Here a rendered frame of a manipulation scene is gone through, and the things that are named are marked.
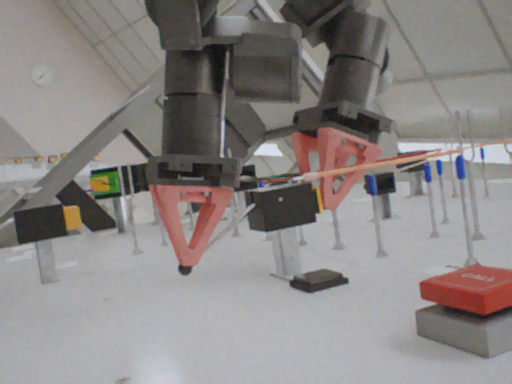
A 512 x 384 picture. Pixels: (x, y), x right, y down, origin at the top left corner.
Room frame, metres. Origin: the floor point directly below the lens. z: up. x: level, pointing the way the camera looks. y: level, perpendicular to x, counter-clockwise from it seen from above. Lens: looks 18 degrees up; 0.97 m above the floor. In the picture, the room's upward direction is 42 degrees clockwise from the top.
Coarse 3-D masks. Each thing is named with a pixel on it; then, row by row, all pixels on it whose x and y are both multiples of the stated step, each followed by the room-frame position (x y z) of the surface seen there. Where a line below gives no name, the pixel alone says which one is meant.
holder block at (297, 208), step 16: (256, 192) 0.50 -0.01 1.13; (272, 192) 0.50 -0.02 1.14; (288, 192) 0.50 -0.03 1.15; (304, 192) 0.50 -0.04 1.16; (256, 208) 0.51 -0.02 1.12; (272, 208) 0.50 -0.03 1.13; (288, 208) 0.50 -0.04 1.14; (304, 208) 0.51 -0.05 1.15; (256, 224) 0.52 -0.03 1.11; (272, 224) 0.50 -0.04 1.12; (288, 224) 0.51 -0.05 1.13; (304, 224) 0.51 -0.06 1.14
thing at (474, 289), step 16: (464, 272) 0.31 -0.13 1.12; (480, 272) 0.30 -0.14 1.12; (496, 272) 0.29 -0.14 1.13; (432, 288) 0.30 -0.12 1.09; (448, 288) 0.29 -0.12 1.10; (464, 288) 0.28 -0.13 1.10; (480, 288) 0.27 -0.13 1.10; (496, 288) 0.27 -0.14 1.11; (448, 304) 0.29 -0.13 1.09; (464, 304) 0.28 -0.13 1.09; (480, 304) 0.27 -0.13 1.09; (496, 304) 0.27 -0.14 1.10
